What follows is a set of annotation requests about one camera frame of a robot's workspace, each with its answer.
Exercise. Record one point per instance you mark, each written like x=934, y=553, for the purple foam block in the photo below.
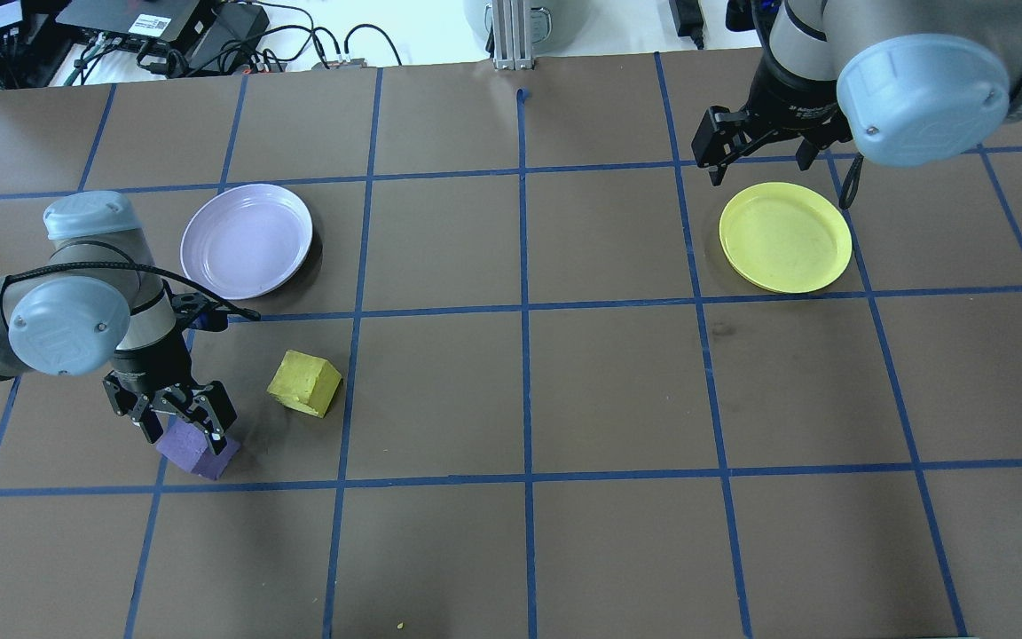
x=200, y=454

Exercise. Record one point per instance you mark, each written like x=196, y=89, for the yellow foam block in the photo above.
x=302, y=383

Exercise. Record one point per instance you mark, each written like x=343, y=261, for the yellow plastic plate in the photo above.
x=786, y=237

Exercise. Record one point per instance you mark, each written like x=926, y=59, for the black power adapter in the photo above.
x=687, y=22

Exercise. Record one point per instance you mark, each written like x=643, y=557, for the lavender plastic plate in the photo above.
x=247, y=241

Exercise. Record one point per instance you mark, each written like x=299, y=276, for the black box with white label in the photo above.
x=121, y=19

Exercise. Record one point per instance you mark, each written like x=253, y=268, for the black rectangular adapter brick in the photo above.
x=236, y=27

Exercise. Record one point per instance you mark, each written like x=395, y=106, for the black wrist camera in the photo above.
x=750, y=13
x=200, y=311

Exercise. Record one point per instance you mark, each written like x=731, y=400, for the aluminium profile post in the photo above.
x=513, y=35

